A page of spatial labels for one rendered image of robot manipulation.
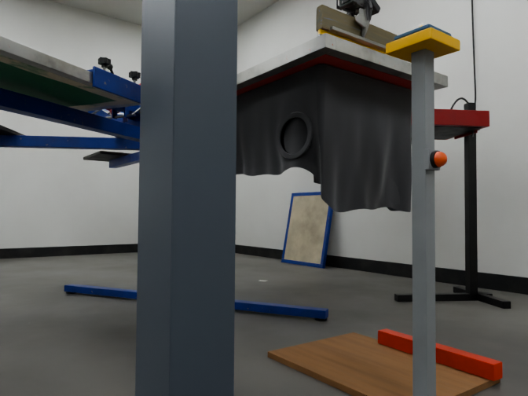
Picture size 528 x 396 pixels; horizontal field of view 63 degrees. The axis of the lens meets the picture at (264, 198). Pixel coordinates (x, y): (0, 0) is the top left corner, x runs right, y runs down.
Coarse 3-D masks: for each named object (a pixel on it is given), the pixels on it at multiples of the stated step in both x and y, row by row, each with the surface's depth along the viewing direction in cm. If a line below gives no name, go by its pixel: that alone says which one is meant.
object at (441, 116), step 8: (440, 112) 241; (448, 112) 242; (456, 112) 242; (464, 112) 243; (472, 112) 243; (480, 112) 244; (488, 112) 244; (440, 120) 241; (448, 120) 241; (456, 120) 242; (464, 120) 243; (472, 120) 243; (480, 120) 244; (488, 120) 244; (440, 128) 249; (448, 128) 249; (456, 128) 249; (464, 128) 249; (472, 128) 249; (480, 128) 250; (440, 136) 274; (448, 136) 274; (456, 136) 275; (464, 136) 267
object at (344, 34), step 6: (330, 30) 132; (336, 30) 132; (342, 30) 134; (342, 36) 137; (348, 36) 136; (354, 36) 137; (360, 36) 138; (360, 42) 141; (366, 42) 141; (372, 42) 142; (378, 48) 145; (384, 48) 145
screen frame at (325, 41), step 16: (304, 48) 120; (320, 48) 115; (336, 48) 116; (352, 48) 120; (368, 48) 124; (272, 64) 132; (288, 64) 127; (368, 64) 127; (384, 64) 128; (400, 64) 132; (240, 80) 146; (256, 80) 143
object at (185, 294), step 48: (144, 0) 112; (192, 0) 103; (144, 48) 112; (192, 48) 102; (144, 96) 111; (192, 96) 102; (144, 144) 110; (192, 144) 102; (144, 192) 109; (192, 192) 102; (144, 240) 108; (192, 240) 101; (144, 288) 108; (192, 288) 101; (144, 336) 107; (192, 336) 101; (144, 384) 106; (192, 384) 100
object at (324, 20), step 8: (320, 8) 132; (328, 8) 132; (320, 16) 132; (328, 16) 132; (336, 16) 134; (344, 16) 136; (352, 16) 139; (320, 24) 132; (328, 24) 132; (336, 24) 134; (344, 24) 136; (352, 24) 138; (352, 32) 138; (360, 32) 140; (368, 32) 143; (376, 32) 145; (384, 32) 148; (376, 40) 145; (384, 40) 147; (392, 40) 150
